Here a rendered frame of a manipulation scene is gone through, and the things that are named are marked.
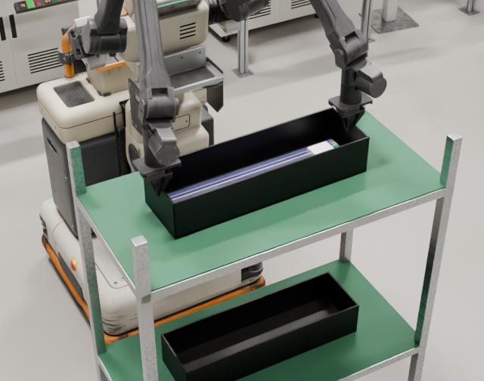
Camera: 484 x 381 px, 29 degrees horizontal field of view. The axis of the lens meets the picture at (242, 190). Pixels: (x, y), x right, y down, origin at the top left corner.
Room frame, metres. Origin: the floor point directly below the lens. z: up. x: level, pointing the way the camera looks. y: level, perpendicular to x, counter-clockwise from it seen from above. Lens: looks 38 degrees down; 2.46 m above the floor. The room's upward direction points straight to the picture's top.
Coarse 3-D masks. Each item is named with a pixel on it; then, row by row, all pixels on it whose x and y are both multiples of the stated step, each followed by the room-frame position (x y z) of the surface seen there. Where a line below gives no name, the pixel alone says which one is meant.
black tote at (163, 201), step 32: (288, 128) 2.12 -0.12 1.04; (320, 128) 2.17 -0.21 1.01; (352, 128) 2.10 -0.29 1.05; (192, 160) 1.97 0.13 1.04; (224, 160) 2.02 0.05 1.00; (256, 160) 2.07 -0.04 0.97; (320, 160) 1.97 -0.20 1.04; (352, 160) 2.02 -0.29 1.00; (160, 192) 1.82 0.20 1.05; (224, 192) 1.83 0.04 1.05; (256, 192) 1.88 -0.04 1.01; (288, 192) 1.92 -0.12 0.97; (192, 224) 1.79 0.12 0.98
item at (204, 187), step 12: (324, 144) 2.11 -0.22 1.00; (336, 144) 2.11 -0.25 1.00; (288, 156) 2.05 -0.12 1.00; (300, 156) 2.05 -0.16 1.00; (252, 168) 2.00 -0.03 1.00; (264, 168) 2.00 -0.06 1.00; (216, 180) 1.95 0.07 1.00; (228, 180) 1.95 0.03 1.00; (180, 192) 1.89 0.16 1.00; (192, 192) 1.90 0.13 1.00
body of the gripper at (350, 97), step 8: (344, 88) 2.10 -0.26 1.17; (352, 88) 2.09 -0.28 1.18; (336, 96) 2.14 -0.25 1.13; (344, 96) 2.10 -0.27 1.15; (352, 96) 2.09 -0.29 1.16; (360, 96) 2.11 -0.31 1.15; (368, 96) 2.14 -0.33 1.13; (336, 104) 2.10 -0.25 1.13; (344, 104) 2.10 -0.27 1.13; (352, 104) 2.09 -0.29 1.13; (360, 104) 2.10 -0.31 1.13
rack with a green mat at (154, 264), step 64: (384, 128) 2.26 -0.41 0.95; (128, 192) 1.95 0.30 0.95; (320, 192) 1.95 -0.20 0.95; (384, 192) 1.96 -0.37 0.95; (448, 192) 1.98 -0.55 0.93; (128, 256) 1.70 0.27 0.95; (192, 256) 1.70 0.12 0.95; (256, 256) 1.71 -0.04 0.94; (192, 320) 2.08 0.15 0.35; (384, 320) 2.08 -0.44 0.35
